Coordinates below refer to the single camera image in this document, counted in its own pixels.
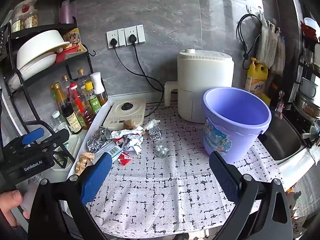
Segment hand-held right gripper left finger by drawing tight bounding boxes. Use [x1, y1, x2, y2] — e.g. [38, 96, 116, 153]
[27, 152, 113, 240]

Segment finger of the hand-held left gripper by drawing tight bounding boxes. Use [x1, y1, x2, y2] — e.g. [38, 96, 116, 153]
[5, 127, 45, 155]
[35, 129, 70, 155]

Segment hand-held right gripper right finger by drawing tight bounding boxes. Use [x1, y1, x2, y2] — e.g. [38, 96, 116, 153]
[209, 151, 293, 240]

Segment brown paper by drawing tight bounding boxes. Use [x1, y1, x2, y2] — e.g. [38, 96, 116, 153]
[75, 152, 95, 176]

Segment silver foil bag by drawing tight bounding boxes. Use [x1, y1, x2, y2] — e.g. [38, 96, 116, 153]
[87, 126, 113, 153]

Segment purple plastic bucket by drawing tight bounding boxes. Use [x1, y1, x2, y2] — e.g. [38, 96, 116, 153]
[202, 87, 272, 164]

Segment person's left hand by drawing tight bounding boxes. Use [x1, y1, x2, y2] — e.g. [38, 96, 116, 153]
[0, 190, 28, 228]

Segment white container green print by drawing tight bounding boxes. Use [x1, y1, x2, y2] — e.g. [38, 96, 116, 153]
[49, 134, 81, 172]

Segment clear jar white lid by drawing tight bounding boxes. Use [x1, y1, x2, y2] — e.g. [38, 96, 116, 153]
[51, 110, 69, 133]

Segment dark soy sauce bottle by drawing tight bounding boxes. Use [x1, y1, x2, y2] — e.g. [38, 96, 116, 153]
[51, 82, 83, 134]

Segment blue white barcode box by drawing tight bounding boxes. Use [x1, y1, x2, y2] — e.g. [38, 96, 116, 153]
[100, 142, 124, 162]

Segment red cap oil bottle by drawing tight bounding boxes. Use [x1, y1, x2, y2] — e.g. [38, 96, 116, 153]
[69, 83, 95, 130]

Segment crumpled white printed paper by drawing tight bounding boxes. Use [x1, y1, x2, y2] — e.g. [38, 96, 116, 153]
[122, 134, 143, 155]

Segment white red crumpled wrapper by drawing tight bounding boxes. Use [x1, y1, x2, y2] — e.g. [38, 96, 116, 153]
[111, 128, 144, 145]

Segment yellow cap green label bottle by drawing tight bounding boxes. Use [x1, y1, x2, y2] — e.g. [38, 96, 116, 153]
[85, 81, 102, 114]

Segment gold cap clear bottle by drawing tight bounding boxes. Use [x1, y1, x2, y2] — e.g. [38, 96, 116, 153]
[62, 74, 73, 90]

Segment cream induction cooker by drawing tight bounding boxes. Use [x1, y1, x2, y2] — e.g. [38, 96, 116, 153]
[102, 97, 147, 131]

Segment white top oil dispenser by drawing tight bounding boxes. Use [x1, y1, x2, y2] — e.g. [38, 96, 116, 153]
[90, 72, 109, 106]

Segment tall gold cap bottle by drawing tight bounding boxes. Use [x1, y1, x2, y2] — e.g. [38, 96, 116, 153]
[77, 68, 91, 88]

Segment pill blister pack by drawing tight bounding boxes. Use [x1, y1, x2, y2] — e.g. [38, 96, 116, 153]
[154, 144, 170, 158]

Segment stainless steel sink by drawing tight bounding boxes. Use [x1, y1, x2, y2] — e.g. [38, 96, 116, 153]
[260, 115, 308, 165]

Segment white plate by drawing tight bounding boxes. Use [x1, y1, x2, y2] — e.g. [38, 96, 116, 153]
[17, 52, 57, 77]

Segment silver foil ball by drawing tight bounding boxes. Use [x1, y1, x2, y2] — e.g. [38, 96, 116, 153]
[149, 126, 162, 140]

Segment white tissue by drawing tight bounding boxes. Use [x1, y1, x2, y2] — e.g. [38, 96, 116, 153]
[144, 119, 160, 130]

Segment red plastic container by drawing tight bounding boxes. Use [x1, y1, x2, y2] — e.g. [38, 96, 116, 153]
[55, 45, 85, 63]

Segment large white bowl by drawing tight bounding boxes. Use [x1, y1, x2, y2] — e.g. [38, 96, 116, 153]
[16, 30, 70, 69]

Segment yellow snack packet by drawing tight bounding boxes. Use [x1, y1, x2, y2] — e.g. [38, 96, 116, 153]
[62, 28, 82, 47]

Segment white air fryer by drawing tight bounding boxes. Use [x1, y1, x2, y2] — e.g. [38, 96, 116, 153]
[164, 49, 235, 124]

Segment yellow detergent bottle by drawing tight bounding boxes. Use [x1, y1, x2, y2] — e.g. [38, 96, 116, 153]
[244, 57, 269, 98]

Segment black metal kitchen rack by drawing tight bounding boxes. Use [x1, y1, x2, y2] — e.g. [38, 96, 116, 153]
[0, 16, 97, 170]

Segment steel pot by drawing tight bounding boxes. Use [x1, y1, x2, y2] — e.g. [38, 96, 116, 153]
[292, 94, 320, 122]

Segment glass jar of nuts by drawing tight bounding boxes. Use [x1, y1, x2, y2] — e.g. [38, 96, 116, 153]
[24, 14, 39, 28]

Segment pink plastic roll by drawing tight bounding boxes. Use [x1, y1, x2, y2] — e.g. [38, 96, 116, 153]
[61, 0, 77, 24]

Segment white enamel bowl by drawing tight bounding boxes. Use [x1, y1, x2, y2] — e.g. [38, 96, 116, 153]
[299, 77, 320, 97]

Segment clear bag red label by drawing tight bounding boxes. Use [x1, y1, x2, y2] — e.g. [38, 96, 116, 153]
[12, 0, 38, 18]

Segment hanging plastic bags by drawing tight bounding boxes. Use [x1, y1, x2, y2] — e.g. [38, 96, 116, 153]
[256, 14, 286, 75]

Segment red bowl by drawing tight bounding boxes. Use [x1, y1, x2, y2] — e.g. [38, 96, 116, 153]
[301, 21, 320, 40]

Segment black power cable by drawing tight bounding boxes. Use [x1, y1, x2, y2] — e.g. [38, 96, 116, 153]
[110, 38, 165, 118]
[128, 35, 165, 90]

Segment white wall socket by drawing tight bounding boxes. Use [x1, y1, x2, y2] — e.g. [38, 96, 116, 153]
[106, 29, 125, 48]
[124, 25, 146, 46]

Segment hanging black cord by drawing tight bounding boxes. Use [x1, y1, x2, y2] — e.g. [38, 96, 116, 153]
[236, 14, 262, 69]

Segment white wall hook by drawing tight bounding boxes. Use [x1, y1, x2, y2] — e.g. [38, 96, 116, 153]
[246, 5, 264, 15]

